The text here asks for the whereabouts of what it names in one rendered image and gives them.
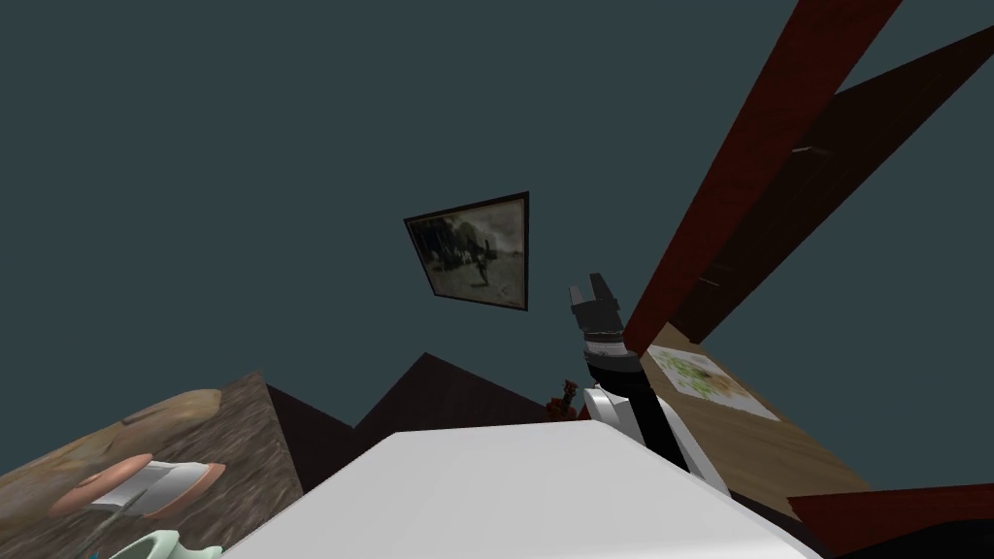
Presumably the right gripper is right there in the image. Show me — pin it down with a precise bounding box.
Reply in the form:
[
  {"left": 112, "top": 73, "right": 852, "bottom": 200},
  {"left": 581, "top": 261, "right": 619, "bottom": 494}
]
[{"left": 568, "top": 271, "right": 626, "bottom": 338}]

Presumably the small dark red object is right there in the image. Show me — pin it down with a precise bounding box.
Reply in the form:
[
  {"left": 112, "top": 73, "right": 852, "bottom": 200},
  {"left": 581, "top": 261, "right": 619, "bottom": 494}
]
[{"left": 546, "top": 379, "right": 581, "bottom": 422}]

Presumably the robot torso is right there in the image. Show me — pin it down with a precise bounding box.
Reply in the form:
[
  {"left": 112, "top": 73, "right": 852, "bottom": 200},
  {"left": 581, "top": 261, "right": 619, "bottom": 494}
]
[{"left": 220, "top": 418, "right": 826, "bottom": 559}]

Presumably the brown patterned table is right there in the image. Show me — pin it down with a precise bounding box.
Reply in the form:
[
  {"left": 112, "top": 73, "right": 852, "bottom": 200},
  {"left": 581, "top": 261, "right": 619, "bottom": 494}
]
[{"left": 0, "top": 371, "right": 306, "bottom": 559}]

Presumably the pale green cup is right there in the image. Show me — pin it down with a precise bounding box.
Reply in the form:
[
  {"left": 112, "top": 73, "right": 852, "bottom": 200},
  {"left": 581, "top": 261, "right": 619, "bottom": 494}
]
[{"left": 108, "top": 529, "right": 226, "bottom": 559}]

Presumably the grey metal utensil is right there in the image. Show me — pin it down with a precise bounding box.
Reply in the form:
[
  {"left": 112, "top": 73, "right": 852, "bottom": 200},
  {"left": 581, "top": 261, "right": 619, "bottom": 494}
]
[{"left": 76, "top": 488, "right": 150, "bottom": 559}]

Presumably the dark framed wall picture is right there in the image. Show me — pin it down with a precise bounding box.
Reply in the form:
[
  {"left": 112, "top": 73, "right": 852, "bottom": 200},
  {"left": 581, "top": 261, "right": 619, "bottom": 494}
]
[{"left": 403, "top": 190, "right": 532, "bottom": 312}]

